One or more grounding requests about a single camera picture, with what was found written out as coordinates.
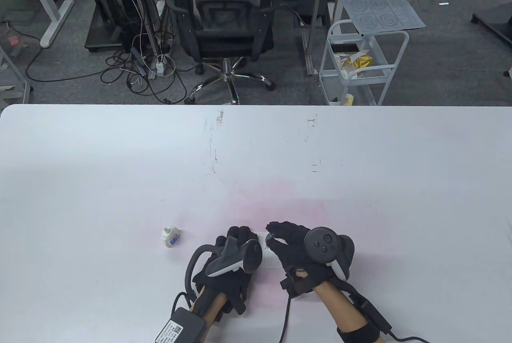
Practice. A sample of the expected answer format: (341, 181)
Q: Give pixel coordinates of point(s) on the person's left hand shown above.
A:
(236, 287)

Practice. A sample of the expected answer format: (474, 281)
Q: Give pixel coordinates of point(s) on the person's right hand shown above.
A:
(292, 247)

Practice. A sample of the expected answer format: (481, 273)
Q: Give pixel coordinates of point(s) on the lined paper with black text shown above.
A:
(270, 259)

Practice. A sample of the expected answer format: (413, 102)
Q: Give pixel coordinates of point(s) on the clear blue brush cap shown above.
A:
(268, 236)

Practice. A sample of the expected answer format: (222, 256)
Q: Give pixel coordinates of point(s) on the white correction fluid bottle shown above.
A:
(171, 237)

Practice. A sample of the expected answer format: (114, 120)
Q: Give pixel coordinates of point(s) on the person's left forearm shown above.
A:
(212, 305)

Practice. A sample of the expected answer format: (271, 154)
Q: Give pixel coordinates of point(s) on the person's right forearm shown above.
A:
(340, 311)

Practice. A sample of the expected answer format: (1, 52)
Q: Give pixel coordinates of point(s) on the black and white controller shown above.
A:
(252, 257)
(322, 243)

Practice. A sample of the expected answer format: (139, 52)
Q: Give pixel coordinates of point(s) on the black wrist pack with label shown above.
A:
(180, 327)

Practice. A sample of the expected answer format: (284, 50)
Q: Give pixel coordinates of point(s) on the white rolling cart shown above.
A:
(332, 91)

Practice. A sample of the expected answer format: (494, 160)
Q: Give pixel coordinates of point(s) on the yellow packet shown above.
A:
(362, 62)

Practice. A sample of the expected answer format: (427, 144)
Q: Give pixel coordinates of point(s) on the black mesh office chair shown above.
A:
(224, 35)

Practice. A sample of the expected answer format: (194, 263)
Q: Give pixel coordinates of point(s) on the white power strip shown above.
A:
(160, 66)

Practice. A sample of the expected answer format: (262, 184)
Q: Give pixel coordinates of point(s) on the black box on floor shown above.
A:
(308, 3)

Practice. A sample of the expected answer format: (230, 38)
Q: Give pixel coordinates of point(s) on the grey sheet with circle patterns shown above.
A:
(380, 3)

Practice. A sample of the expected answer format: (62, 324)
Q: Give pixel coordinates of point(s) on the black rolling base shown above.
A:
(102, 35)

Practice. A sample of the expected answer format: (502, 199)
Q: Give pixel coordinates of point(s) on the grey metal rack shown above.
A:
(27, 89)

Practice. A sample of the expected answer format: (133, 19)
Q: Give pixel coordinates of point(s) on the black floor platform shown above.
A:
(496, 21)

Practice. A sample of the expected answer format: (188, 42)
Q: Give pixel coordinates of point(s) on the black desk with white leg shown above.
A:
(56, 23)

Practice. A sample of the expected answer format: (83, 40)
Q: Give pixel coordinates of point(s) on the small red object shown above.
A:
(14, 40)

